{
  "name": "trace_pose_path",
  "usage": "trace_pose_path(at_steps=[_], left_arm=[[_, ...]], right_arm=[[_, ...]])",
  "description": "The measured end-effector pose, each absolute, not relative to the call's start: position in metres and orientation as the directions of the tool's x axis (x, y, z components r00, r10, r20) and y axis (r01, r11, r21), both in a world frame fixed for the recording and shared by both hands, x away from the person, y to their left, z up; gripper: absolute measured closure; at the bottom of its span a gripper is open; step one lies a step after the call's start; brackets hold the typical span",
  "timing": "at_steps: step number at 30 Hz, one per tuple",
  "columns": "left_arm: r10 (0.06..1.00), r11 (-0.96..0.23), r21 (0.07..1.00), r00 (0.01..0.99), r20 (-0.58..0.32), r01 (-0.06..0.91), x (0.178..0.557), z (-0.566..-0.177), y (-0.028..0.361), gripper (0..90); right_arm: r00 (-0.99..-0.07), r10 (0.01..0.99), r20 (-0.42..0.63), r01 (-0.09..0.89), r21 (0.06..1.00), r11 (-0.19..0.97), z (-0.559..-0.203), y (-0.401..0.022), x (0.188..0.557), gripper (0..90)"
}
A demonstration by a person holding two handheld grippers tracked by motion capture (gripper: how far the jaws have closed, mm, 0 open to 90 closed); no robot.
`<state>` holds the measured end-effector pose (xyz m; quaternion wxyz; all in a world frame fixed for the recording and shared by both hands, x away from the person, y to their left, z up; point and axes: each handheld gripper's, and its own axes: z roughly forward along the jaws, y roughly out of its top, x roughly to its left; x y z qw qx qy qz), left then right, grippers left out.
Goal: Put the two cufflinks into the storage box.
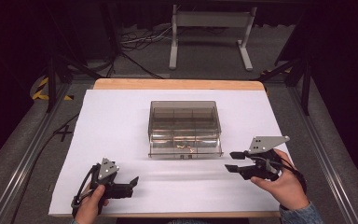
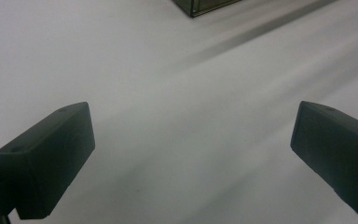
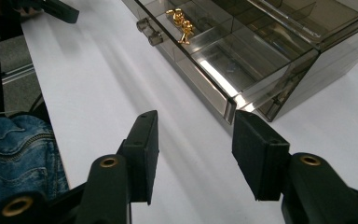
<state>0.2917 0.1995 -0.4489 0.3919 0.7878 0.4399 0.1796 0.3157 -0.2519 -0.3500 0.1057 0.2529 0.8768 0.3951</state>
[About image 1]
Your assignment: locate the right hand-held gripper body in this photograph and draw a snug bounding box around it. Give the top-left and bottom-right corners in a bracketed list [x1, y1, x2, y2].
[240, 135, 291, 182]

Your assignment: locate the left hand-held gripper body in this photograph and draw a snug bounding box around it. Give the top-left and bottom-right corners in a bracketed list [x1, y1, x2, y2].
[89, 157, 134, 199]

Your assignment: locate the transparent grey compartment box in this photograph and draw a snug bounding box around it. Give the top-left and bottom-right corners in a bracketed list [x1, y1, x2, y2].
[147, 100, 225, 161]

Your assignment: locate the person's left hand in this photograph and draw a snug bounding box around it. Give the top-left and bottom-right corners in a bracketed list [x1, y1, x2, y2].
[74, 184, 110, 224]

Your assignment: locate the person's right hand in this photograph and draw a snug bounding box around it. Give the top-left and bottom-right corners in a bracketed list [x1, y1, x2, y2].
[250, 148, 310, 212]

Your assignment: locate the white table sheet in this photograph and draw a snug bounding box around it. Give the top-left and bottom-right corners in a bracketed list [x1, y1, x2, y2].
[48, 89, 293, 217]

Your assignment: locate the black cross tape mark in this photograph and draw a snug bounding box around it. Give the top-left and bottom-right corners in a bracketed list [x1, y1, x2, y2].
[52, 125, 75, 143]

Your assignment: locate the black tripod stand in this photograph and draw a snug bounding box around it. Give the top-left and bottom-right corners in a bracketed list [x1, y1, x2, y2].
[258, 55, 312, 117]
[44, 51, 104, 114]

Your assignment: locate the yellow black hazard tape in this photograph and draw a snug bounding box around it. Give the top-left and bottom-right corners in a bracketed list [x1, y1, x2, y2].
[31, 76, 76, 103]

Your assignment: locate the white metal stand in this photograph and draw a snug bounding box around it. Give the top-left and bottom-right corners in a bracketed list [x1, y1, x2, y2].
[168, 4, 258, 72]

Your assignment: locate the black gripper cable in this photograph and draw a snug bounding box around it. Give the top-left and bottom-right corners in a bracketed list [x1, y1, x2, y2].
[71, 164, 99, 218]

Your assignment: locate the black gripper strap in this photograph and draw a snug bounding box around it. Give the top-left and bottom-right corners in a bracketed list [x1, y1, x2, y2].
[273, 156, 309, 196]

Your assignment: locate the aluminium floor rail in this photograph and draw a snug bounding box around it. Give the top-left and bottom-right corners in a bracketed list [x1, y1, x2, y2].
[0, 81, 73, 224]
[286, 77, 358, 224]

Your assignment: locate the black floor cable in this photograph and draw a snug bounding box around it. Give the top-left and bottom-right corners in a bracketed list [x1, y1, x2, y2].
[9, 113, 81, 224]

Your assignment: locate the bundle of floor cables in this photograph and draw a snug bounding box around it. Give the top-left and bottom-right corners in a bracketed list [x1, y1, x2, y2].
[118, 25, 173, 53]

